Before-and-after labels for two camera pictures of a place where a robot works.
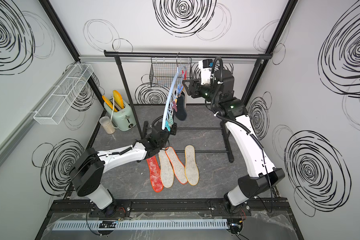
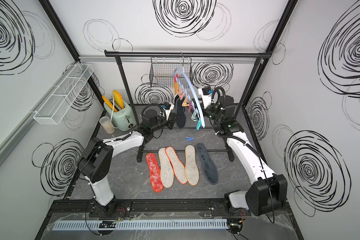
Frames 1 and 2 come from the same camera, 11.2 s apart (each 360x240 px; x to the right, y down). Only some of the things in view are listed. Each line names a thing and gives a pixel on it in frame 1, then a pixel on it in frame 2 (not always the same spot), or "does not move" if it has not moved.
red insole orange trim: [156, 174] does not move
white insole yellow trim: [191, 170] does not move
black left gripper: [173, 129] to [170, 122]
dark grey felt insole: [181, 113] to [209, 169]
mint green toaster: [124, 119] does not move
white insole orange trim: [166, 169] does not move
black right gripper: [196, 87] to [203, 110]
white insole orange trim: [178, 165] does not move
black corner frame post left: [60, 29] does not move
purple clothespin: [174, 106] to [190, 106]
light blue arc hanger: [168, 96] to [196, 94]
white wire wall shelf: [54, 109] does not move
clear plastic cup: [106, 123] does not move
